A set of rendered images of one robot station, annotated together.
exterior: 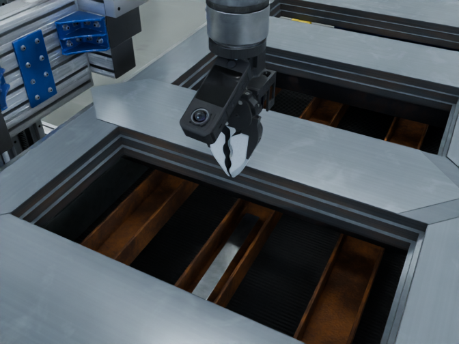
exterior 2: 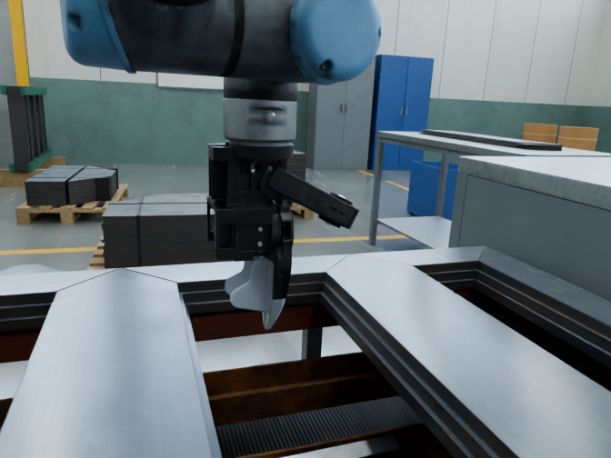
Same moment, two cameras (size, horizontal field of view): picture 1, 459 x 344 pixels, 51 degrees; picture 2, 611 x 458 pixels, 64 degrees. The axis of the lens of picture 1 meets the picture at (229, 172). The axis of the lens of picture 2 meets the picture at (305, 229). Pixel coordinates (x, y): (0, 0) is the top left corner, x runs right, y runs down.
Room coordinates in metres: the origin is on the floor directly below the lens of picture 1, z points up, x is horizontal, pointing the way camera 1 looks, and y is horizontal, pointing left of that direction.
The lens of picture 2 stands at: (0.90, 0.38, 1.17)
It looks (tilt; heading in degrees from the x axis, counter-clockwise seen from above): 15 degrees down; 224
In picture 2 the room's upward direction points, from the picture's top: 3 degrees clockwise
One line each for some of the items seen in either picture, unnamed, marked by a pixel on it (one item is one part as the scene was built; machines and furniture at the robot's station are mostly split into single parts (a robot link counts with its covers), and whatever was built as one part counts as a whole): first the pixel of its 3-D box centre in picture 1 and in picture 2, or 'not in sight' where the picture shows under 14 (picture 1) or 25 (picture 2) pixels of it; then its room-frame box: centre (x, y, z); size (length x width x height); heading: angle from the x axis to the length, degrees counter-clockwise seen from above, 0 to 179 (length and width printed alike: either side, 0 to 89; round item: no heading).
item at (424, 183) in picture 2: not in sight; (440, 192); (-3.72, -2.09, 0.29); 0.61 x 0.43 x 0.57; 60
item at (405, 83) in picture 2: not in sight; (397, 114); (-6.64, -4.68, 0.98); 1.00 x 0.49 x 1.95; 151
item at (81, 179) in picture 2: not in sight; (78, 190); (-0.96, -4.54, 0.18); 1.20 x 0.80 x 0.37; 58
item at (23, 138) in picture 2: not in sight; (30, 133); (-1.18, -6.59, 0.58); 1.60 x 0.60 x 1.17; 64
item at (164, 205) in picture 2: not in sight; (188, 235); (-0.84, -2.38, 0.23); 1.20 x 0.80 x 0.47; 150
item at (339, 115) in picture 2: not in sight; (339, 112); (-5.68, -5.22, 0.98); 1.00 x 0.49 x 1.95; 151
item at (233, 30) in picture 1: (235, 20); (260, 123); (0.57, -0.01, 1.15); 0.08 x 0.08 x 0.05
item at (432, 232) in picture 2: not in sight; (468, 206); (-2.31, -1.11, 0.49); 1.60 x 0.70 x 0.99; 64
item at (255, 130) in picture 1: (244, 130); not in sight; (0.54, -0.02, 1.01); 0.05 x 0.02 x 0.09; 63
